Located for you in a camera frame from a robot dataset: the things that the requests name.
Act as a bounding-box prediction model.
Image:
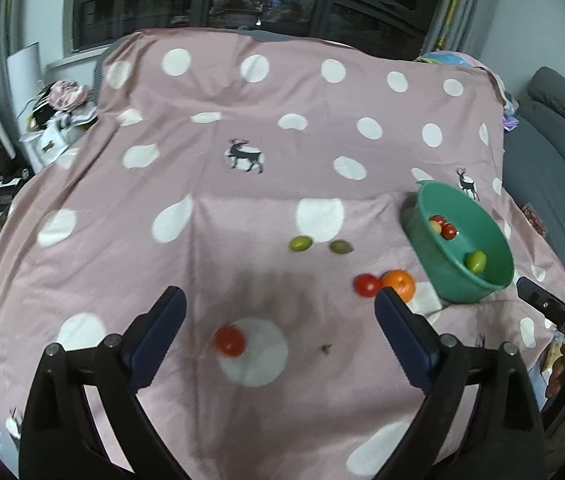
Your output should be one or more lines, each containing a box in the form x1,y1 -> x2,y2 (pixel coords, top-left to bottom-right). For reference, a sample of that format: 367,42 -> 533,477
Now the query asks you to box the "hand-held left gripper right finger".
373,287 -> 547,480

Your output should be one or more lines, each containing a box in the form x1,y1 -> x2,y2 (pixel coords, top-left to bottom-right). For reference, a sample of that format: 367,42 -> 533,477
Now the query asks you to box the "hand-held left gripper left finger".
18,285 -> 187,480

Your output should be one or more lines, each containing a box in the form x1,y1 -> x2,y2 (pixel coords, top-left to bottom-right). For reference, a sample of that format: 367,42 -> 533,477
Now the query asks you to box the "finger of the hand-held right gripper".
517,276 -> 565,328

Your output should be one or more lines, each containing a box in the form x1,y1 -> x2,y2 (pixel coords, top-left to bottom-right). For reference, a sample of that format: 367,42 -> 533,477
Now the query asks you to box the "orange mandarin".
381,269 -> 416,304

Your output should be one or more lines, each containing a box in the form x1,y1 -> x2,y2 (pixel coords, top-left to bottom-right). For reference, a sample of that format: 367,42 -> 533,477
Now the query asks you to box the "green plastic basin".
403,181 -> 515,304

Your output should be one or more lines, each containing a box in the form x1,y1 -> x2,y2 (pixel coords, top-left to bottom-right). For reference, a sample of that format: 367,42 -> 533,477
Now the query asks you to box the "person's right hand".
545,357 -> 565,401

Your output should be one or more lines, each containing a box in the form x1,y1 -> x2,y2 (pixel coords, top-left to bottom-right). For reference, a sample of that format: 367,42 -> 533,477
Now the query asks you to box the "red printed packet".
521,203 -> 547,236

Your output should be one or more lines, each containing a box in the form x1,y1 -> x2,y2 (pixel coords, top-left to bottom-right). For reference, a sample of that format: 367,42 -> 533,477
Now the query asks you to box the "grey sofa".
505,66 -> 565,281

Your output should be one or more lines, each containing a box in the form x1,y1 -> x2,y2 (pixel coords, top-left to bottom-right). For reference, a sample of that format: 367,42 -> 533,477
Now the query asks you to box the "pink polka-dot blanket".
0,27 -> 565,480

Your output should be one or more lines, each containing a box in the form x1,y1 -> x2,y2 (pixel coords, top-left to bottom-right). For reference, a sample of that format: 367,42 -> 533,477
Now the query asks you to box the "colourful cloth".
415,51 -> 488,68

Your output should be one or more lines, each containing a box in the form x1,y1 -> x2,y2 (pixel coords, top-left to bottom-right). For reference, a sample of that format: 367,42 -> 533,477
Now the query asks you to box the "pink clothes pile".
48,80 -> 90,111

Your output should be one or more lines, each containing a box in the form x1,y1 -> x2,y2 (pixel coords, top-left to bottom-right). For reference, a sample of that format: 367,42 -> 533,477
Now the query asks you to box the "grey curtain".
420,0 -> 506,61

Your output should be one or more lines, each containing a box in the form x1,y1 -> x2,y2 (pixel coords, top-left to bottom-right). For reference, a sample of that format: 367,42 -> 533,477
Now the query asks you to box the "dark framed window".
70,0 -> 443,58

